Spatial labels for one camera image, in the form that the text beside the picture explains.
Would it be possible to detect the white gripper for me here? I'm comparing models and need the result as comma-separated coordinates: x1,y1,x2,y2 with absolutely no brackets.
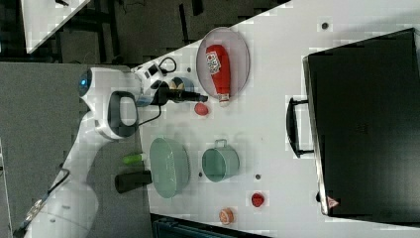
132,62,208,102

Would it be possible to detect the red ketchup bottle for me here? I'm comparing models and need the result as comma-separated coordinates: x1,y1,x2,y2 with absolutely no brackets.
206,45,231,107

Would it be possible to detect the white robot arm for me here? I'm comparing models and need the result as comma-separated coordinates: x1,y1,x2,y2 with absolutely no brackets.
12,62,208,238

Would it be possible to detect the red strawberry near plate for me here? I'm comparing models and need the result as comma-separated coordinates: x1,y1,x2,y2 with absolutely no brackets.
194,103,209,116

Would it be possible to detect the pink oval plate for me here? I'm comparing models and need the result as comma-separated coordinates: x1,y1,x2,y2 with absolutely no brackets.
196,27,250,98

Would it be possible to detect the yellow peeled banana toy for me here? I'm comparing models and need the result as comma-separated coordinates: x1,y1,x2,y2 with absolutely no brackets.
169,80,184,90

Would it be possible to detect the blue bowl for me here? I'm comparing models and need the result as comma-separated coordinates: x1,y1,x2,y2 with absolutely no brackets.
169,77,194,92

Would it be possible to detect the green perforated colander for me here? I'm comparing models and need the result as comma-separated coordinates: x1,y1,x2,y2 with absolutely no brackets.
150,138,190,198

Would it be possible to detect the green lime toy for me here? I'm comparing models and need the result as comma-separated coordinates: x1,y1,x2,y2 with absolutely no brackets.
123,153,148,165

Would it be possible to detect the green small pot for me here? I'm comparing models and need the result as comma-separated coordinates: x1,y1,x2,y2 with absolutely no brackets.
202,139,240,182

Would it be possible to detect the black cup lower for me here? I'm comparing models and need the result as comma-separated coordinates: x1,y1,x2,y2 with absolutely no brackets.
114,171,153,193

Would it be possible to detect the orange slice toy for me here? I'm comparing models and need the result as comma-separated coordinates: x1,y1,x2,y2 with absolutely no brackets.
219,208,234,225

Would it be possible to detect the red strawberry toy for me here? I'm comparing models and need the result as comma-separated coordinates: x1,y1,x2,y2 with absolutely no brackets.
251,192,265,207

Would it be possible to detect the black toaster oven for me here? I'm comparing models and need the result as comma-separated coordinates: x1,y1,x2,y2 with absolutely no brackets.
302,28,420,227

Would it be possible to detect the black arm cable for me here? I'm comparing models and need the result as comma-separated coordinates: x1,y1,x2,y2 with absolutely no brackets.
137,57,177,127

